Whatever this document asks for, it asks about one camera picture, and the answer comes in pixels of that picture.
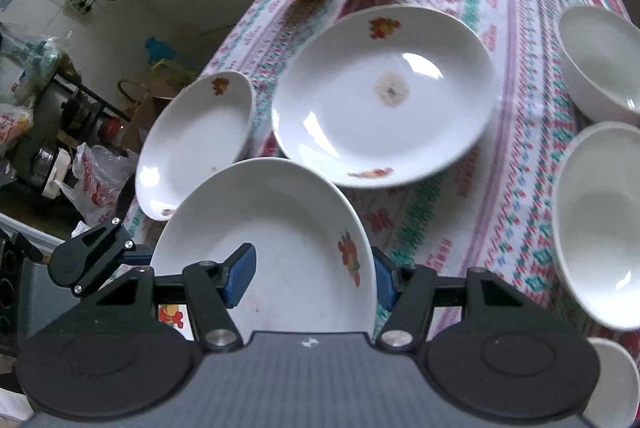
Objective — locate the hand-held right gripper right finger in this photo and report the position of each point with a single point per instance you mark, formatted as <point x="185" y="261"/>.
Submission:
<point x="385" y="280"/>

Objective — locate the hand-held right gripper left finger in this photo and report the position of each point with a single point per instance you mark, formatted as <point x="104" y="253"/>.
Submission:
<point x="242" y="275"/>

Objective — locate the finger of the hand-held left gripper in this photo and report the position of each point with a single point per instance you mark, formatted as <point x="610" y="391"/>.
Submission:
<point x="135" y="258"/>

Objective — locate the large white fruit-print plate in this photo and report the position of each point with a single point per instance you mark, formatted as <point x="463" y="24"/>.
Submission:
<point x="280" y="228"/>

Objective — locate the small white fruit-print plate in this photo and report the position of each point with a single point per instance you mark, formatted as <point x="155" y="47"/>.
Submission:
<point x="200" y="143"/>

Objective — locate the white ceramic bowl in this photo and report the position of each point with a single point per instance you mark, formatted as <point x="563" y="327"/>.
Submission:
<point x="600" y="63"/>
<point x="600" y="223"/>
<point x="617" y="383"/>

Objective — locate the white plate with brown stain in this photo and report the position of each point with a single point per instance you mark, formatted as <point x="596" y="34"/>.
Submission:
<point x="350" y="58"/>

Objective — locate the white red-print plastic bag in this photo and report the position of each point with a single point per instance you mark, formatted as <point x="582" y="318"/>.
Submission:
<point x="92" y="173"/>

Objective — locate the brown cardboard box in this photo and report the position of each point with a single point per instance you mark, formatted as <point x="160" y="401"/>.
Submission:
<point x="145" y="118"/>

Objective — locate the black metal storage rack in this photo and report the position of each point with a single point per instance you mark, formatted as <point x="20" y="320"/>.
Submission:
<point x="65" y="83"/>

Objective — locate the yellow-green bag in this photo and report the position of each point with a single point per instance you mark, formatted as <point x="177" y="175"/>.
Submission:
<point x="172" y="71"/>

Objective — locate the blue plastic object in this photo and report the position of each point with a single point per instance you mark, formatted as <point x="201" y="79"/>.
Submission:
<point x="160" y="48"/>

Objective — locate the patterned striped tablecloth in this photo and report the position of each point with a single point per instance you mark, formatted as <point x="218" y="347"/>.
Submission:
<point x="515" y="58"/>

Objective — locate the white wall power strip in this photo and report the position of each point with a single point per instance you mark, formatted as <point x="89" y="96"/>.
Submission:
<point x="82" y="4"/>

